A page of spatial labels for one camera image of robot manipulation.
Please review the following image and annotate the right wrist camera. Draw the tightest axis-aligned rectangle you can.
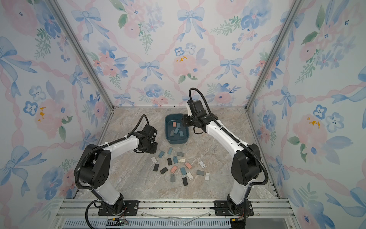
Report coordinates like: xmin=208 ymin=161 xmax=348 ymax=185
xmin=186 ymin=100 xmax=192 ymax=116

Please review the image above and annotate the dark teal storage box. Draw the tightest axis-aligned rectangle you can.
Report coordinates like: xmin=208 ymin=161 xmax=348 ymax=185
xmin=165 ymin=114 xmax=189 ymax=145

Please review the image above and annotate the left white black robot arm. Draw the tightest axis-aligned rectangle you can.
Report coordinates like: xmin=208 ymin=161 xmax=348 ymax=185
xmin=74 ymin=114 xmax=158 ymax=216

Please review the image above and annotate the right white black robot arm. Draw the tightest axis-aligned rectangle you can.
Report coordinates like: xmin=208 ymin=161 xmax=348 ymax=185
xmin=182 ymin=87 xmax=269 ymax=218

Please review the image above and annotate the teal eraser lower centre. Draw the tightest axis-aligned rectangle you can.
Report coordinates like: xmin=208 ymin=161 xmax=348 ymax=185
xmin=180 ymin=168 xmax=187 ymax=176

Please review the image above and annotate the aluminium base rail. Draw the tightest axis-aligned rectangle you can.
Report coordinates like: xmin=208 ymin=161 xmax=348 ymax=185
xmin=50 ymin=198 xmax=300 ymax=229

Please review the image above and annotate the black eraser tilted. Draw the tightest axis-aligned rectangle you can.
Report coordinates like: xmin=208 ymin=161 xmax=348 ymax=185
xmin=160 ymin=167 xmax=168 ymax=174

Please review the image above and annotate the black eraser bottom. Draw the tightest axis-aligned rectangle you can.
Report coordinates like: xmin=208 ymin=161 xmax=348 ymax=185
xmin=182 ymin=177 xmax=188 ymax=186

